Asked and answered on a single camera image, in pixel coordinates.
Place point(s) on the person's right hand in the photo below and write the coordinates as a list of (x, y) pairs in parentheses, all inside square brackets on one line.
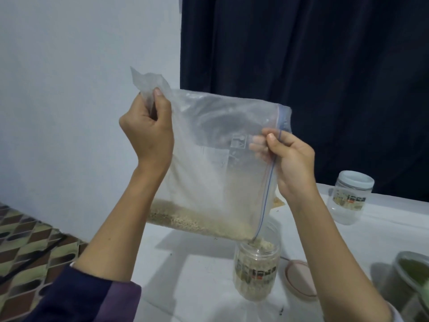
[(295, 167)]

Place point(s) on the person's left hand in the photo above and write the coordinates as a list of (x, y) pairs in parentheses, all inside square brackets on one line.
[(149, 134)]

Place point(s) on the zip bag of corn kernels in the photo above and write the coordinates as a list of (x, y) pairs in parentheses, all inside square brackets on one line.
[(277, 202)]

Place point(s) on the transparent jar blue lid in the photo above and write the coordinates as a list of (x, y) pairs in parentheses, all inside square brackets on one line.
[(350, 196)]

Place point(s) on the clear bag with cream grains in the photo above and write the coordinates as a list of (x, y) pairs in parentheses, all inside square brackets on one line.
[(221, 157)]

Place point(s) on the pink round lid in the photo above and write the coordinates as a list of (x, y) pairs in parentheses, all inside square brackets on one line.
[(300, 278)]

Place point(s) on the transparent jar pink lid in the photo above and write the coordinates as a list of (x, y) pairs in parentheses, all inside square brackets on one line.
[(255, 275)]

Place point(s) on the pile of green beans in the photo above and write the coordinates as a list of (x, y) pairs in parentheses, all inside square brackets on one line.
[(414, 268)]

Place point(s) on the transparent jar green lid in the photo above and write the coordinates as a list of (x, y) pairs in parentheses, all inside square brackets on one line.
[(419, 308)]

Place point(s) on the person's left forearm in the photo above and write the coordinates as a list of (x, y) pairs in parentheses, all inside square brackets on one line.
[(110, 231)]

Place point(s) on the person's right forearm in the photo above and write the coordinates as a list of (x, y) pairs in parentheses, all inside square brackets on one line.
[(335, 265)]

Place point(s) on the dark navy curtain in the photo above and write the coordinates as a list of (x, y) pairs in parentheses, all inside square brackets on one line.
[(301, 70)]

